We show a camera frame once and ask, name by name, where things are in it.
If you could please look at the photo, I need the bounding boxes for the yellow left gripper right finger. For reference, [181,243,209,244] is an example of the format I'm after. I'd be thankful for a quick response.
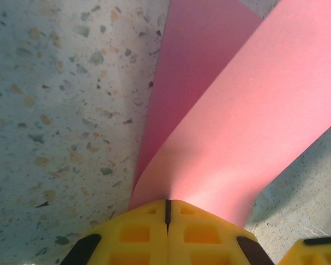
[167,199,275,265]

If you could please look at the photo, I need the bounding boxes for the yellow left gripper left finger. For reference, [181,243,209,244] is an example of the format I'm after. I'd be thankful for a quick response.
[62,199,169,265]

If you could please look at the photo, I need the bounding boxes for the pink square paper sheet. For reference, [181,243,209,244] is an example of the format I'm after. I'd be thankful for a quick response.
[128,0,331,231]

